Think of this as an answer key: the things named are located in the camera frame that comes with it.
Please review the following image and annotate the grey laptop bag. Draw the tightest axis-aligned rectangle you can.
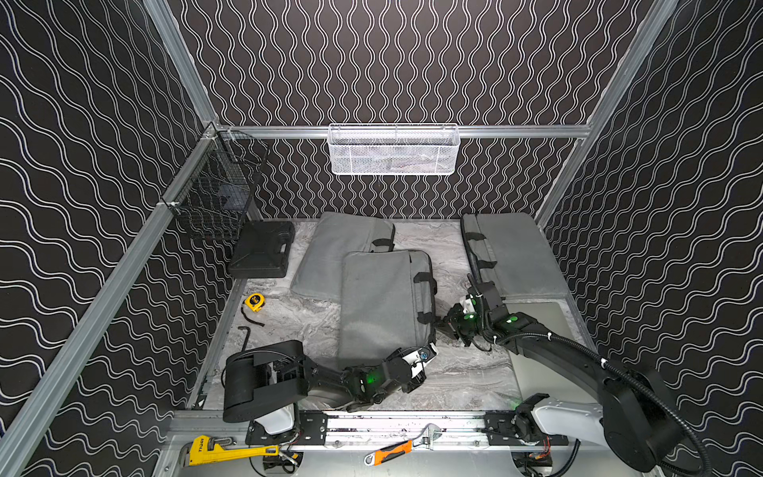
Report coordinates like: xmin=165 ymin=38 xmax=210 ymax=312
xmin=338 ymin=250 xmax=437 ymax=368
xmin=460 ymin=213 xmax=569 ymax=299
xmin=290 ymin=212 xmax=397 ymax=303

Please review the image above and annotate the silver laptop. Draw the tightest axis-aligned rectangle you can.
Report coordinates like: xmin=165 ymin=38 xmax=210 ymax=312
xmin=506 ymin=299 xmax=595 ymax=403

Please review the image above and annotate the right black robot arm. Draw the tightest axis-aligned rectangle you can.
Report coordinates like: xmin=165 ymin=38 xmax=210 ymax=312
xmin=435 ymin=281 xmax=713 ymax=476

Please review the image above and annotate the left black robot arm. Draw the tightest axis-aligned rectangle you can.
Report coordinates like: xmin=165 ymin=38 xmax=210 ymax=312
xmin=221 ymin=340 xmax=438 ymax=423

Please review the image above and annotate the orange adjustable wrench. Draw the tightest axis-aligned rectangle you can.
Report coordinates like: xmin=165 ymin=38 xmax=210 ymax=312
xmin=364 ymin=423 xmax=443 ymax=467

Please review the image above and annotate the black hex key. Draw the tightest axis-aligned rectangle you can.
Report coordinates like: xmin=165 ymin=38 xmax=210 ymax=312
xmin=238 ymin=326 xmax=252 ymax=352

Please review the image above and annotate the yellow tape measure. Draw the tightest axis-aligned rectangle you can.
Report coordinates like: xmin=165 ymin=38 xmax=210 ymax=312
xmin=244 ymin=293 xmax=265 ymax=313

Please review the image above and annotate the black plastic tool case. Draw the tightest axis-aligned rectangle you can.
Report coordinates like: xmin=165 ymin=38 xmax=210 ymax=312
xmin=228 ymin=222 xmax=295 ymax=279

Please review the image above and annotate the yellow pipe wrench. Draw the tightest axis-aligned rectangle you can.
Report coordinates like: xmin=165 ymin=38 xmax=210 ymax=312
xmin=181 ymin=435 xmax=280 ymax=467

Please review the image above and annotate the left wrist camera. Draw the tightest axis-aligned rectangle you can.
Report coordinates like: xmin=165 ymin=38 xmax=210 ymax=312
xmin=403 ymin=343 xmax=438 ymax=376

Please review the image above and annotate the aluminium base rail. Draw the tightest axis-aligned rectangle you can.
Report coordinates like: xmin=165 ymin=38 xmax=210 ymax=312
xmin=243 ymin=409 xmax=639 ymax=451

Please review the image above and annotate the white wire mesh basket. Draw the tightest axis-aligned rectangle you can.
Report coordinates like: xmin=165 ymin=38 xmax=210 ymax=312
xmin=327 ymin=123 xmax=461 ymax=176

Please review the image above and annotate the black wire basket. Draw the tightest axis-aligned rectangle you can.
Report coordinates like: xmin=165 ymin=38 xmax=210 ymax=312
xmin=162 ymin=123 xmax=272 ymax=242

